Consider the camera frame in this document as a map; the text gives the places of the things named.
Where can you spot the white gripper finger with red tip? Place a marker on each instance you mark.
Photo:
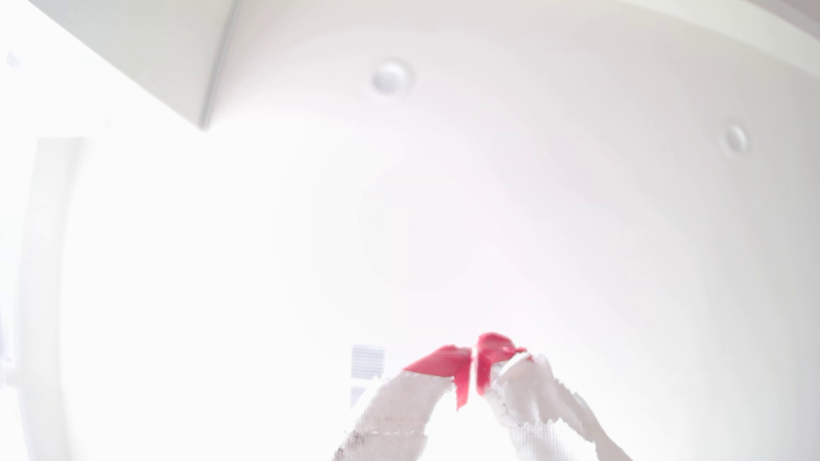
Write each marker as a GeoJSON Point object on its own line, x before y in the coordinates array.
{"type": "Point", "coordinates": [538, 410]}
{"type": "Point", "coordinates": [397, 410]}

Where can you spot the round recessed ceiling light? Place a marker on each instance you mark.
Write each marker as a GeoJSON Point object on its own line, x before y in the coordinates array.
{"type": "Point", "coordinates": [734, 139]}
{"type": "Point", "coordinates": [390, 77]}

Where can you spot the white ceiling beam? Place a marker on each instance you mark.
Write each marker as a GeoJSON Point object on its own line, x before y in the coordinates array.
{"type": "Point", "coordinates": [154, 51]}

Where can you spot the grey wall vent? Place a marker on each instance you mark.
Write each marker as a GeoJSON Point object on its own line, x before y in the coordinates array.
{"type": "Point", "coordinates": [367, 362]}

